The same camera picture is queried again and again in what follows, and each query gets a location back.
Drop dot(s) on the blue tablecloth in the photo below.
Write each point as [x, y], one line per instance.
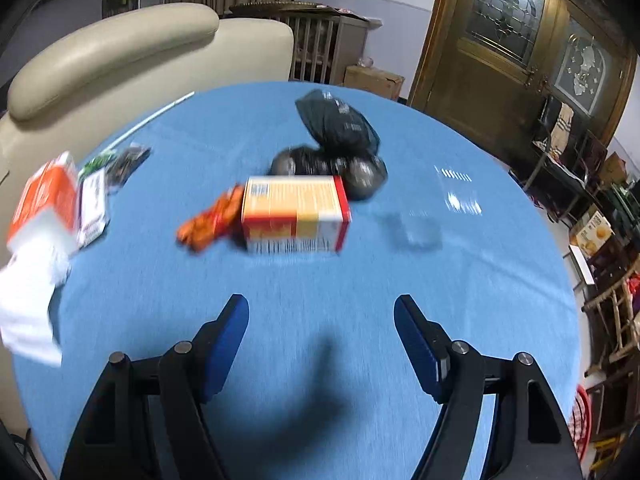
[350, 285]

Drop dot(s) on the clear plastic container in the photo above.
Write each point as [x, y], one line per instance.
[417, 227]

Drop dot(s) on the yellow printed carton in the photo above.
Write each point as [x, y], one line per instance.
[592, 232]

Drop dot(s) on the orange and white box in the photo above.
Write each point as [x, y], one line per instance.
[295, 210]

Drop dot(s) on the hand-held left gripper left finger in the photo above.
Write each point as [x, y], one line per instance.
[227, 345]

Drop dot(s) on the brown open cardboard box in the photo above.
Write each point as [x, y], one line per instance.
[615, 167]

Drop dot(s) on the white printed packet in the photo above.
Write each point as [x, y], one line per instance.
[92, 205]

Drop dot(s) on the dark green packet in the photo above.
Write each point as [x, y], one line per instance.
[122, 162]

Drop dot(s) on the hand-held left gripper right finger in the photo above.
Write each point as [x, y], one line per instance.
[417, 345]

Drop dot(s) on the striped scarf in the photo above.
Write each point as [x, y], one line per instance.
[562, 125]

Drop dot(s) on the white tissue paper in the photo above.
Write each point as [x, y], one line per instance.
[30, 300]

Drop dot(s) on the red plastic basket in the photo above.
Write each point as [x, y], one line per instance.
[582, 420]

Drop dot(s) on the orange snack wrapper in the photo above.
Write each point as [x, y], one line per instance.
[210, 220]

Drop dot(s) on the rattan chair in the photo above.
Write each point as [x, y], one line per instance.
[615, 320]

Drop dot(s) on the wooden double door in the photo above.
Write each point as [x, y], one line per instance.
[500, 70]

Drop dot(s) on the beige leather sofa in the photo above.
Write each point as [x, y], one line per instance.
[125, 60]

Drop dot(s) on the black metal chair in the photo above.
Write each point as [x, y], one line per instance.
[555, 155]

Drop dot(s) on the thin white stick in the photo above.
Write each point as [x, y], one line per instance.
[155, 116]

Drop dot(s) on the small black plastic bag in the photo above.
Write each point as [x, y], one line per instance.
[360, 175]

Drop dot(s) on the wooden slatted crib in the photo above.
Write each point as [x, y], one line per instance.
[320, 45]

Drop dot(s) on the orange tissue pack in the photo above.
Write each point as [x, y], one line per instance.
[47, 195]

